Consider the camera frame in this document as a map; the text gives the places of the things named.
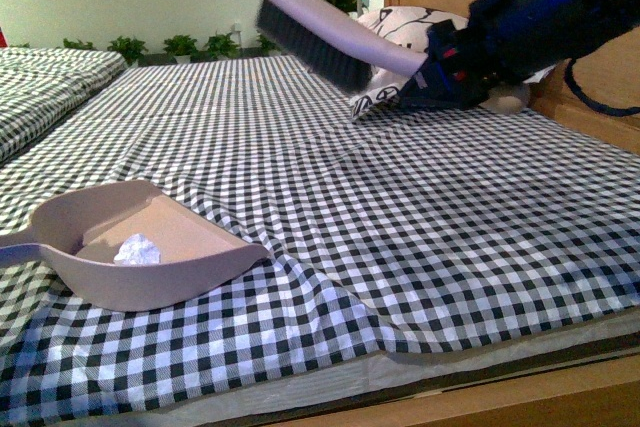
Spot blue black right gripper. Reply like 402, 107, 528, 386
399, 19, 505, 109

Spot beige hand brush black bristles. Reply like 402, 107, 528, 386
256, 0, 426, 93

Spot white paper ball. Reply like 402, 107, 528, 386
114, 234, 161, 266

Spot beige plastic dustpan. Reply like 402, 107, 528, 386
1, 180, 269, 312

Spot white black patterned pillow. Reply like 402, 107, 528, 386
348, 5, 556, 121

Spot black white checkered bedsheet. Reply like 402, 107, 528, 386
1, 57, 639, 426

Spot small green potted plant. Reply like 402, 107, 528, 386
107, 36, 148, 66
204, 33, 240, 60
63, 38, 96, 51
257, 34, 281, 56
163, 34, 198, 64

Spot black cable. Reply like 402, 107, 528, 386
563, 57, 640, 117

